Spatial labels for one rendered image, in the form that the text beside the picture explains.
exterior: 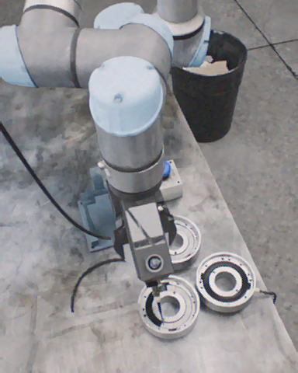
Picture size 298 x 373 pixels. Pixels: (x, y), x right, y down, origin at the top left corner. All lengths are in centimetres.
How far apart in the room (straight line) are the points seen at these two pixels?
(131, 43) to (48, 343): 53
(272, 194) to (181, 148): 101
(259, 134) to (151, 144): 176
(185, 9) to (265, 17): 212
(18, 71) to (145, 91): 20
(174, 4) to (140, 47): 43
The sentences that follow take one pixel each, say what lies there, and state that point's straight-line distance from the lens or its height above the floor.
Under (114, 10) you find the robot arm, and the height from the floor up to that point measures 103.
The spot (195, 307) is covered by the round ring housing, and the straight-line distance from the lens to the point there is 80.
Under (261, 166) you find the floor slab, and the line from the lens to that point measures 210.
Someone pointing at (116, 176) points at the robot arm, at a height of 116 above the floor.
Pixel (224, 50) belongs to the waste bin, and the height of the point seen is 34.
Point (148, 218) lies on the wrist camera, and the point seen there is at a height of 109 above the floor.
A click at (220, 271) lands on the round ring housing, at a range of 84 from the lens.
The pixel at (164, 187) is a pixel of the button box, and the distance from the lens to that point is 92.
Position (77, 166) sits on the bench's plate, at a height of 80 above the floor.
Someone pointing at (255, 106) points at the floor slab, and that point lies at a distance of 239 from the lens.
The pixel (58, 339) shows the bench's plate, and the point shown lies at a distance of 84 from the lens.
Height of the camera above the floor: 157
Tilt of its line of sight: 50 degrees down
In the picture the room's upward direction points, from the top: 5 degrees counter-clockwise
